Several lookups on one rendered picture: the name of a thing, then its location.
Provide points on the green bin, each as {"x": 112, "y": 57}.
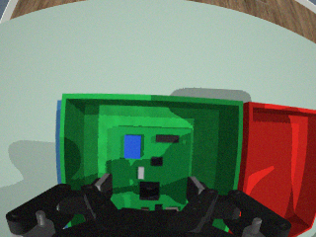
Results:
{"x": 86, "y": 122}

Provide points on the green circuit board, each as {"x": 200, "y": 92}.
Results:
{"x": 150, "y": 167}

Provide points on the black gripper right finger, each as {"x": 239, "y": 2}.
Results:
{"x": 256, "y": 219}

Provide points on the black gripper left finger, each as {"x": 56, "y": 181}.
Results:
{"x": 39, "y": 216}

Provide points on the red bin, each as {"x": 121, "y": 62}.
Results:
{"x": 281, "y": 161}

